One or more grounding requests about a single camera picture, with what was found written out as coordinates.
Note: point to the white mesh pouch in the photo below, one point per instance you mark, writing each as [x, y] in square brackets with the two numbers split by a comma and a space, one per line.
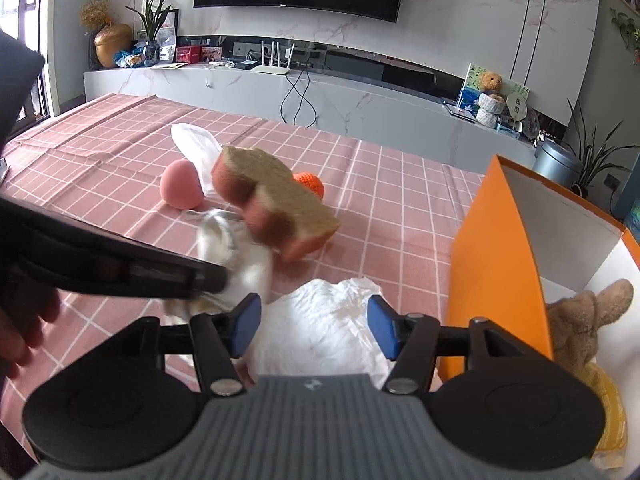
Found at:
[201, 148]

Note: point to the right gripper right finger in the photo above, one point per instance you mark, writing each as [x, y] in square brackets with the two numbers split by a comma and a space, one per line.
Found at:
[409, 341]

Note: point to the gold vase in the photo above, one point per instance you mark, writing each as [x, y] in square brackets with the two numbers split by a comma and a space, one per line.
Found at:
[110, 40]

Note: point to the white cloth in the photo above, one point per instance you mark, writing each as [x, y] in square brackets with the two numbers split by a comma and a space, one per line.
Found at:
[320, 329]

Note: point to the brown plush toy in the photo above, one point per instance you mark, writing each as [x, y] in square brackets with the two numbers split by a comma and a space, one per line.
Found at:
[574, 322]

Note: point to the potted plant near bin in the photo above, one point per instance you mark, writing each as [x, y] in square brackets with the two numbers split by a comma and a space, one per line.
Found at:
[594, 154]

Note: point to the small teddy bear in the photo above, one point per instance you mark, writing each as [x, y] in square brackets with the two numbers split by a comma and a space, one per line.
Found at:
[491, 86]

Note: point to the green plant in glass vase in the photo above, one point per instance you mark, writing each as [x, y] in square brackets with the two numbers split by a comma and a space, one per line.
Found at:
[152, 15]

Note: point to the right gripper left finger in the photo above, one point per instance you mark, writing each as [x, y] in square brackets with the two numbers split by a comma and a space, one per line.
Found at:
[218, 339]

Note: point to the pink makeup sponge egg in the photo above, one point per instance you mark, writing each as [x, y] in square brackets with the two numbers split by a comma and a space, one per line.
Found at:
[180, 186]

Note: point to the person's hand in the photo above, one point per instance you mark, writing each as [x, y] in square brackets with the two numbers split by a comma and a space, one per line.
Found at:
[24, 310]

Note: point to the beige drawstring bag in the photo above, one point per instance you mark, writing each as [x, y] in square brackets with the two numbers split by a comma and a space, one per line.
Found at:
[224, 239]

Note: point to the white marble tv console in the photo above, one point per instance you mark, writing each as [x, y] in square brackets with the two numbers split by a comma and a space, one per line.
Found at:
[358, 109]

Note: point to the grey metal trash can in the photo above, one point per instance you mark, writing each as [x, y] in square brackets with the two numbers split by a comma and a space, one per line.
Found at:
[556, 163]

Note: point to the orange cardboard box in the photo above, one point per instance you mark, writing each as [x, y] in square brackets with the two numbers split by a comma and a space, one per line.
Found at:
[525, 243]

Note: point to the brown pink sponge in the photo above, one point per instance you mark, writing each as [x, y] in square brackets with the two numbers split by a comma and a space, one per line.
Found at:
[278, 211]

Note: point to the orange crochet fruit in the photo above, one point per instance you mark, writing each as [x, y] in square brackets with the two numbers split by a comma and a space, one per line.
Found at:
[310, 181]

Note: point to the white wifi router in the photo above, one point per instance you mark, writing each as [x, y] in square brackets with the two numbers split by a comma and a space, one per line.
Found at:
[276, 61]

